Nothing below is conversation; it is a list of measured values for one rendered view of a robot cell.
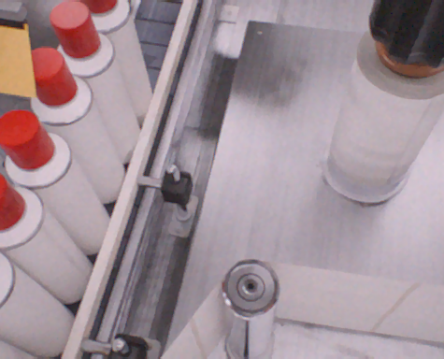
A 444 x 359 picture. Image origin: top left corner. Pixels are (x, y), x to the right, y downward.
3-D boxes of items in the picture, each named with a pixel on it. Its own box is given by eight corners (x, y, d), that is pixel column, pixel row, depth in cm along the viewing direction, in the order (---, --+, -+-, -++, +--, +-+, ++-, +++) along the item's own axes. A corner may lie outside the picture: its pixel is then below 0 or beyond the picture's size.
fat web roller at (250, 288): (268, 375, 49) (280, 329, 32) (221, 364, 49) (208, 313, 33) (276, 325, 51) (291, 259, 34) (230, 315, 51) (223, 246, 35)
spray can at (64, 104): (121, 210, 57) (62, 95, 39) (76, 201, 58) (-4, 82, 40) (136, 170, 60) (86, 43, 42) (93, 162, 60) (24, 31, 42)
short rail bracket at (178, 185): (193, 229, 61) (182, 181, 51) (168, 224, 62) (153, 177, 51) (199, 205, 63) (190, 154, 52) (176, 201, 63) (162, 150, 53)
